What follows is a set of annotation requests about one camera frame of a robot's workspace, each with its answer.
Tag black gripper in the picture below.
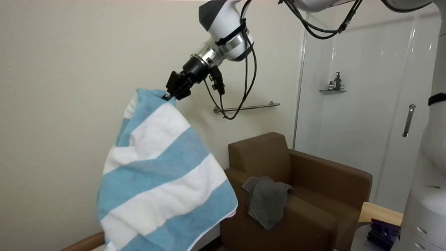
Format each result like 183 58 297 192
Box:
161 54 210 101

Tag blue white striped towel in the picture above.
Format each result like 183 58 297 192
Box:
97 88 240 251

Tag grey towel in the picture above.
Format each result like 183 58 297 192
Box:
242 175 296 231

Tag small metal shower shelf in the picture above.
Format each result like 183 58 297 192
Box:
318 71 349 94

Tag white glass shower door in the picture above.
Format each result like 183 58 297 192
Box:
293 11 444 213

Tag light wooden table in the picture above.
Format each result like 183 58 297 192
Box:
357 200 405 228

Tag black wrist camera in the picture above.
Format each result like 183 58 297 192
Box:
208 67 228 97

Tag metal wall towel bar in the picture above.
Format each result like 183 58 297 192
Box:
212 100 282 114

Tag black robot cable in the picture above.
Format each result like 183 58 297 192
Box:
203 0 364 121

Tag brown wooden rail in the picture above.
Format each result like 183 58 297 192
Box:
62 230 108 251

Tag metal shower door handle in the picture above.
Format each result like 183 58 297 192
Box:
402 103 417 139

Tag black strap band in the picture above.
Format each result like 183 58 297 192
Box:
428 92 446 106

